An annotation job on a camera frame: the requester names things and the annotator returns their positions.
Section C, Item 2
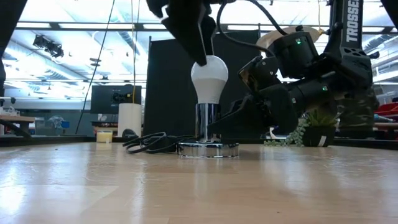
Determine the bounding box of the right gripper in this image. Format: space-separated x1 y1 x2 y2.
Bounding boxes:
206 81 315 141

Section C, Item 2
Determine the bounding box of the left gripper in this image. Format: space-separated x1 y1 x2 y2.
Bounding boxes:
146 0 218 67

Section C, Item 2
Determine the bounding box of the white lightbulb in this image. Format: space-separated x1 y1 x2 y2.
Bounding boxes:
190 55 229 105

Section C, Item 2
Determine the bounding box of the chrome lamp base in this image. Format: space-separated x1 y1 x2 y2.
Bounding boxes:
177 103 239 159

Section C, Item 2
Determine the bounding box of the potted succulent plant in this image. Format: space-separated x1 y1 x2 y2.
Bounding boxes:
263 108 340 148

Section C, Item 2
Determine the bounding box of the black folding screen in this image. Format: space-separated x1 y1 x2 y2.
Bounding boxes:
144 29 262 144

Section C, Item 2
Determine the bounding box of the person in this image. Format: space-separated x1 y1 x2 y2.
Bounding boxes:
337 88 382 140

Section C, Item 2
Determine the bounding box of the black computer monitor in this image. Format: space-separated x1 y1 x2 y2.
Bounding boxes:
90 85 142 114

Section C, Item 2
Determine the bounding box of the red storage bin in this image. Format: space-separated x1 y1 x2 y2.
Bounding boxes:
374 102 398 122

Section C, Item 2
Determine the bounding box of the wooden workbench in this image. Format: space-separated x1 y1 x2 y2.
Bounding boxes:
0 115 36 138

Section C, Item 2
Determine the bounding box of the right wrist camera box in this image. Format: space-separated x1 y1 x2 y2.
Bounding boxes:
238 57 280 93

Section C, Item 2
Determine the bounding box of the orange hanging cable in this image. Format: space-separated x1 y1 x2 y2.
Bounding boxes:
131 0 140 104

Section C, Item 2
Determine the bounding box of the black lamp power cord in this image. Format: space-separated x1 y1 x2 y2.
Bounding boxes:
122 131 197 155

